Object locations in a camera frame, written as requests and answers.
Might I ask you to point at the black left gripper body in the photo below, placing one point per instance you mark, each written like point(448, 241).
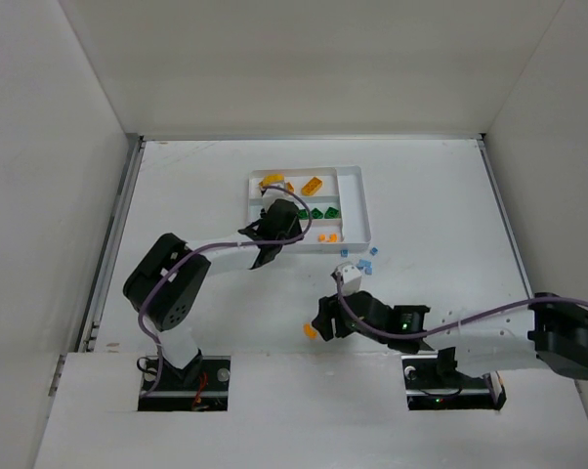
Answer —
point(261, 233)

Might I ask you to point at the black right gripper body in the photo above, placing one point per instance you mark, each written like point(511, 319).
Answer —
point(331, 318)

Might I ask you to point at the green square lego brick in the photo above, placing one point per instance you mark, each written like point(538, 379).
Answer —
point(316, 214)

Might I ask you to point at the yellow long lego brick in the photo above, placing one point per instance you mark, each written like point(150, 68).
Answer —
point(311, 187)

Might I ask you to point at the light blue lego pair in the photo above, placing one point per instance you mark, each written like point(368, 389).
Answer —
point(363, 264)

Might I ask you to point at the orange round figure piece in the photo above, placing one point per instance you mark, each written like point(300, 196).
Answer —
point(272, 179)

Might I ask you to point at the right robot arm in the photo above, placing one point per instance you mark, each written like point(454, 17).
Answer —
point(546, 331)

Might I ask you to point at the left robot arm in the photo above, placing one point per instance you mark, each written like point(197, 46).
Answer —
point(163, 287)

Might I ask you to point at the white divided sorting tray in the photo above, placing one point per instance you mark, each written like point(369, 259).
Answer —
point(337, 201)

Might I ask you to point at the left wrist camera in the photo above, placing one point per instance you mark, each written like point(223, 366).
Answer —
point(272, 193)

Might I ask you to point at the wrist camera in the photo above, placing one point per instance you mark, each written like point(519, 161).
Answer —
point(272, 193)
point(348, 277)

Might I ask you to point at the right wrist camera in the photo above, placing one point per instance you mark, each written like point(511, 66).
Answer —
point(348, 277)

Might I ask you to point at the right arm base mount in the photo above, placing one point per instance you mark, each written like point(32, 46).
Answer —
point(433, 383)

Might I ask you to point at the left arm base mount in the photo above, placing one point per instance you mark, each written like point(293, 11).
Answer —
point(204, 391)

